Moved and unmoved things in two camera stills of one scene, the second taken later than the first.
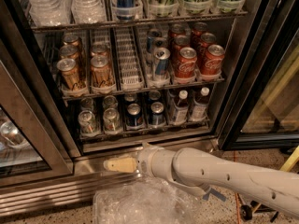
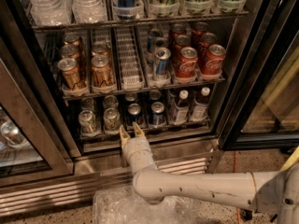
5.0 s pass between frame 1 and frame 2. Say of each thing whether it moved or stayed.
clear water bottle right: stayed
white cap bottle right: stayed
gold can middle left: stayed
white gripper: moved
